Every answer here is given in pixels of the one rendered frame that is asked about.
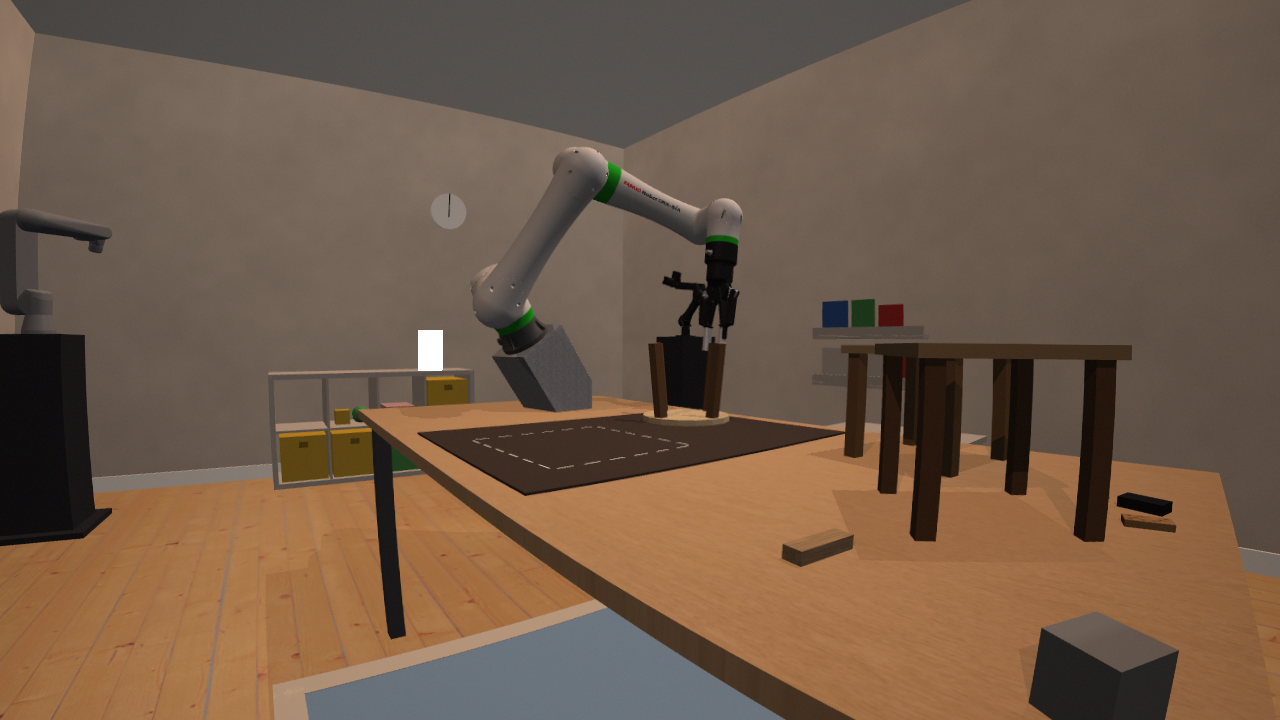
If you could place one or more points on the knocked-over wooden stool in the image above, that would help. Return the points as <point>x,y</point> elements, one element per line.
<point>710,415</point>

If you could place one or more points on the dark brown rectangular mat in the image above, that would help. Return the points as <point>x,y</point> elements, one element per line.
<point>577,446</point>

